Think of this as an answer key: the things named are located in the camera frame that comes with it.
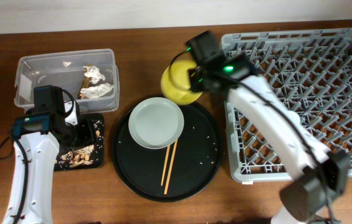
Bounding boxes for food scraps pile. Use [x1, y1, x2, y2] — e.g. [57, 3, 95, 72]
[55, 119, 102, 169]

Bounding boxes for yellow bowl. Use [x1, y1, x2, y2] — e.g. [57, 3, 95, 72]
[161, 60, 202, 105]

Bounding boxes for white napkin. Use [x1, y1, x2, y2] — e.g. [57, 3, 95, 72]
[78, 83, 113, 99]
[83, 66, 106, 84]

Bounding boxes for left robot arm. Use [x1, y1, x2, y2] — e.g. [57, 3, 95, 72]
[2, 113, 97, 223]

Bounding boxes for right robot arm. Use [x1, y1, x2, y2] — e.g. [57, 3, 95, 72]
[188, 53, 350, 223]

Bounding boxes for clear plastic waste bin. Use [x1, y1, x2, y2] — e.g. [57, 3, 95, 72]
[14, 49, 120, 113]

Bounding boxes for grey dishwasher rack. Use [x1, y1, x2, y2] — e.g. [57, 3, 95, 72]
[221, 28, 352, 176]

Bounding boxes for black rectangular tray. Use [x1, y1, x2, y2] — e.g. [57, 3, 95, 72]
[54, 113, 105, 171]

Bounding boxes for gold foil wrapper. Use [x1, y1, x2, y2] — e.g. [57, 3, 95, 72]
[78, 65, 92, 99]

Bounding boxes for grey round plate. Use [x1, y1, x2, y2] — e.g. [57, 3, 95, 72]
[128, 97, 184, 149]

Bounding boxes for round black serving tray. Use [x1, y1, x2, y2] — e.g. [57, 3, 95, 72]
[111, 103, 223, 202]

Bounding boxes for left wooden chopstick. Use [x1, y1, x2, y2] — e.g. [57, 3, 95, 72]
[161, 145, 171, 186]

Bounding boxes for wooden chopstick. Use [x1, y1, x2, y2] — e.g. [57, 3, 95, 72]
[164, 140, 178, 195]
[161, 145, 171, 186]

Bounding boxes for right wooden chopstick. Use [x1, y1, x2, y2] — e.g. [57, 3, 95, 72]
[164, 140, 178, 195]

